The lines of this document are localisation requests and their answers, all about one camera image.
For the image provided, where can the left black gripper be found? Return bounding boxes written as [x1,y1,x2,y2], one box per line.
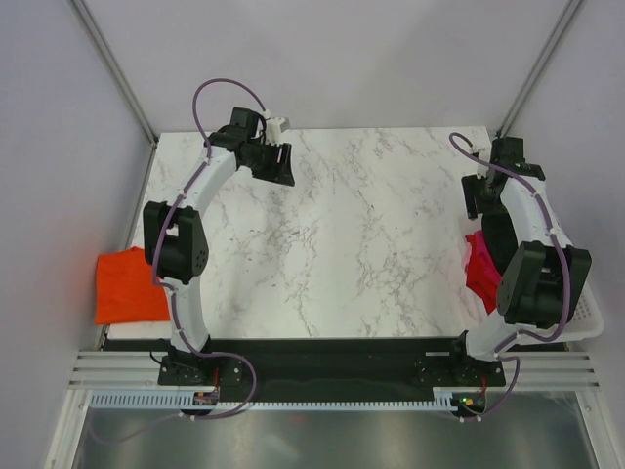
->
[242,140,294,188]

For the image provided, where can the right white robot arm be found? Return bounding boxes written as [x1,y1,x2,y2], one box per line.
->
[446,137,604,387]

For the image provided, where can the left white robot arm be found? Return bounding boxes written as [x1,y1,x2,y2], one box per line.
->
[143,107,295,386]

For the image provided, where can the pink t shirt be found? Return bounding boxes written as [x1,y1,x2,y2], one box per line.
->
[472,230,492,263]

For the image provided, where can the white plastic laundry basket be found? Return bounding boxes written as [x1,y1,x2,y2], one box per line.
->
[541,192,604,342]

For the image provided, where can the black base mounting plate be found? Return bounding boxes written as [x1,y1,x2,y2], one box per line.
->
[104,337,506,403]

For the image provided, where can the orange folded t shirt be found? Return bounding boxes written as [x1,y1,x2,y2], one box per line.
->
[94,247,170,325]

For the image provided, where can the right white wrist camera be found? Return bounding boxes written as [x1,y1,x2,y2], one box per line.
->
[477,158,490,179]

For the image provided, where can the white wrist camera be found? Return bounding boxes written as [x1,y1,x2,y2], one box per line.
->
[477,158,490,179]
[266,116,290,142]

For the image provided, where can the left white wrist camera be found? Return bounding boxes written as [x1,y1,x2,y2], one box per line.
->
[266,116,290,142]

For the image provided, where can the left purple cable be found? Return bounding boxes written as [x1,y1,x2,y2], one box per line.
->
[87,77,274,445]

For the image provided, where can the left aluminium corner post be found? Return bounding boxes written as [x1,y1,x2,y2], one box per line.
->
[67,0,158,149]

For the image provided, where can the aluminium corner post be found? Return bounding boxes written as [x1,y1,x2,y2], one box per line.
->
[490,0,586,137]
[67,0,158,149]

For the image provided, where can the right aluminium corner post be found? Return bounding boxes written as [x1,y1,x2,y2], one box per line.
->
[490,0,586,137]

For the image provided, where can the white slotted cable duct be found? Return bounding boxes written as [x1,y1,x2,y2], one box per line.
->
[89,389,460,411]

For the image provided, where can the aluminium frame rail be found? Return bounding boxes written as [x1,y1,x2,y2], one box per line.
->
[68,351,160,390]

